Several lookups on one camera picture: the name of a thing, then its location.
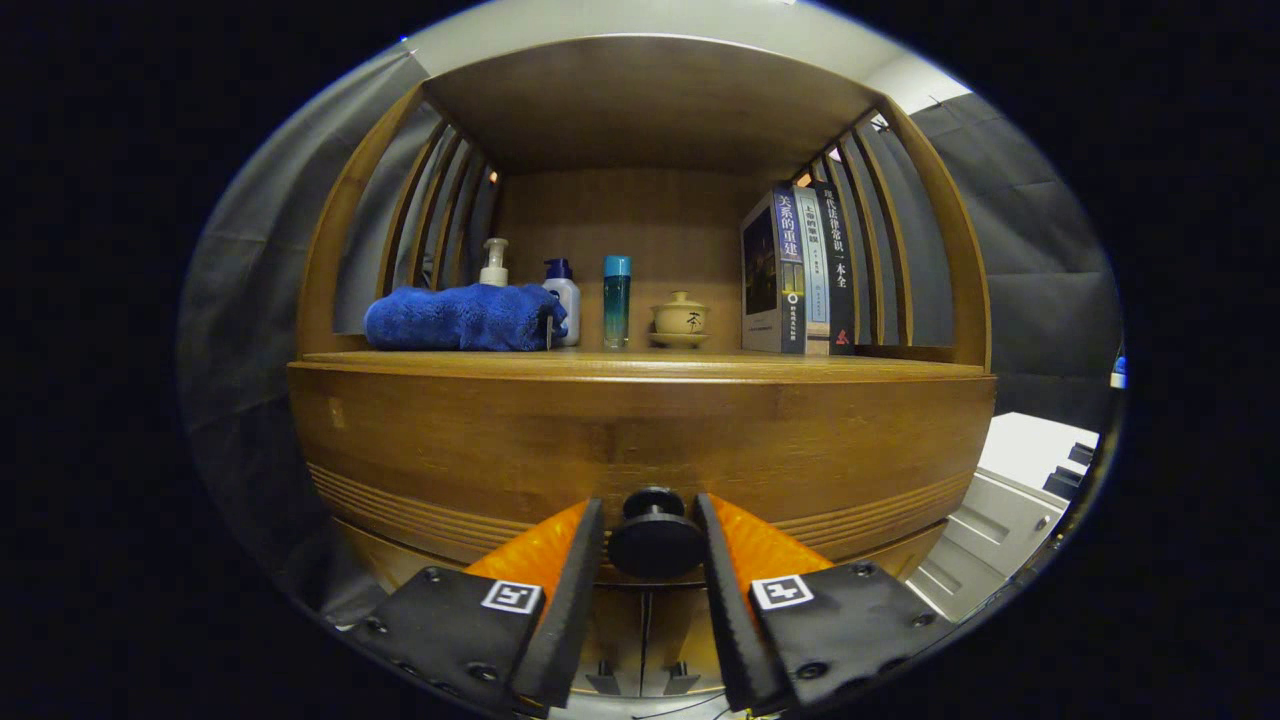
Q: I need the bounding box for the wooden cabinet door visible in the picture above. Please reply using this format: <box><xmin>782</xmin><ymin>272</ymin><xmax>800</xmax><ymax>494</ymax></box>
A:
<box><xmin>575</xmin><ymin>585</ymin><xmax>648</xmax><ymax>698</ymax></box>
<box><xmin>643</xmin><ymin>588</ymin><xmax>729</xmax><ymax>696</ymax></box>

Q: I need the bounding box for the wooden countertop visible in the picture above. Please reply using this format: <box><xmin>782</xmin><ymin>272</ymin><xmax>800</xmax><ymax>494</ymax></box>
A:
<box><xmin>288</xmin><ymin>345</ymin><xmax>996</xmax><ymax>386</ymax></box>

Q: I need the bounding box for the tan lidded teacup with saucer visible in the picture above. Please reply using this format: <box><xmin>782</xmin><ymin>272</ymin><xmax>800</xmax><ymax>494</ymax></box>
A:
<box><xmin>648</xmin><ymin>290</ymin><xmax>711</xmax><ymax>350</ymax></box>

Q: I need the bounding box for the white side cabinet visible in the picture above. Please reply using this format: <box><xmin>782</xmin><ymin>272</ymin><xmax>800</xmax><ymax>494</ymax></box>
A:
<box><xmin>905</xmin><ymin>411</ymin><xmax>1101</xmax><ymax>623</ymax></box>

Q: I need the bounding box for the white bottle with blue cap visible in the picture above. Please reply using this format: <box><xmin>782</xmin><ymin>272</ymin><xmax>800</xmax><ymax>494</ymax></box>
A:
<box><xmin>542</xmin><ymin>258</ymin><xmax>582</xmax><ymax>348</ymax></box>

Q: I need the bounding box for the teal glass bottle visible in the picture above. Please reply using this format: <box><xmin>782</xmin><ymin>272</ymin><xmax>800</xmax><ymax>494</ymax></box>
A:
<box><xmin>603</xmin><ymin>254</ymin><xmax>633</xmax><ymax>351</ymax></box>

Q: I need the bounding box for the blue spine book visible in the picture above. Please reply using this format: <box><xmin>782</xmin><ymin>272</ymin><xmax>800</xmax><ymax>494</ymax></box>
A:
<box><xmin>740</xmin><ymin>185</ymin><xmax>809</xmax><ymax>356</ymax></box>

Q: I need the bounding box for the blue towel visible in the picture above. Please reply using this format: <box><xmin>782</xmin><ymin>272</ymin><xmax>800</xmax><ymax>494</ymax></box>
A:
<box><xmin>362</xmin><ymin>283</ymin><xmax>569</xmax><ymax>353</ymax></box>

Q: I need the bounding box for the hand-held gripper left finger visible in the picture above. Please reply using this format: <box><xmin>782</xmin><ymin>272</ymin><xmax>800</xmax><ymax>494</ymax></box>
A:
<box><xmin>345</xmin><ymin>497</ymin><xmax>607</xmax><ymax>716</ymax></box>

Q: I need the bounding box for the wooden cabinet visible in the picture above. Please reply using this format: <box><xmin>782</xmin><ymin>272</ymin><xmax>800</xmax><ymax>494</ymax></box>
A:
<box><xmin>285</xmin><ymin>32</ymin><xmax>999</xmax><ymax>701</ymax></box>

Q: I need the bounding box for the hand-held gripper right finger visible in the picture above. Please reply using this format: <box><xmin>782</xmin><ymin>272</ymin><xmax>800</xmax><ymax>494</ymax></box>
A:
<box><xmin>694</xmin><ymin>492</ymin><xmax>956</xmax><ymax>716</ymax></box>

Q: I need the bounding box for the wooden drawer with black knob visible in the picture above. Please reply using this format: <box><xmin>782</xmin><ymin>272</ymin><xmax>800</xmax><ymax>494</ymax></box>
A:
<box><xmin>288</xmin><ymin>365</ymin><xmax>998</xmax><ymax>591</ymax></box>

